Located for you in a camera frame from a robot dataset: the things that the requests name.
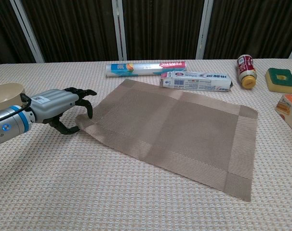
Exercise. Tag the beige woven tablecloth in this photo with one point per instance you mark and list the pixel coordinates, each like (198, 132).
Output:
(64, 180)

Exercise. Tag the brown woven placemat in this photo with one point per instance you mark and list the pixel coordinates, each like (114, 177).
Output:
(175, 134)

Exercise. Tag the light brown bowl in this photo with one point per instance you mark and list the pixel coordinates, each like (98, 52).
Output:
(6, 93)

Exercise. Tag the red label bottle yellow cap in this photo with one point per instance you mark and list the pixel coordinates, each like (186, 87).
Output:
(246, 68)

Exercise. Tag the plastic wrap roll box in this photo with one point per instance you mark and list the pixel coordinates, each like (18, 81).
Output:
(146, 68)

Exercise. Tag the orange cracker box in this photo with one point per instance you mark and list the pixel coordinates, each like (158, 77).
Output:
(291, 113)

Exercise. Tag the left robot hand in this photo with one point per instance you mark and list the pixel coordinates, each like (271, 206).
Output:
(52, 103)

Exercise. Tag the dark pleated screen panel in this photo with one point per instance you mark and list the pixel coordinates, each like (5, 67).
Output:
(3, 31)
(160, 29)
(252, 26)
(73, 29)

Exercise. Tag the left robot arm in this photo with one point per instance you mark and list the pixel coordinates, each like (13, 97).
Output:
(8, 125)

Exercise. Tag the green and yellow sponge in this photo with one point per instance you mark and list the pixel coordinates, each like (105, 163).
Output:
(273, 72)

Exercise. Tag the white toothpaste box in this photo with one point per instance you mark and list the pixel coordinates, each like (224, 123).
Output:
(203, 81)

